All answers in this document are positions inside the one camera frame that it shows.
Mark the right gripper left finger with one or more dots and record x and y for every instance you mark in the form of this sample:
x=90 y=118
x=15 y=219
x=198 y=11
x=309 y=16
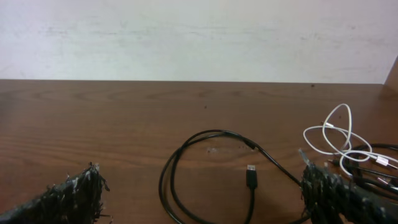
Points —
x=77 y=200

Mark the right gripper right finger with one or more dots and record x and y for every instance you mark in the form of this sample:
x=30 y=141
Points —
x=329 y=198

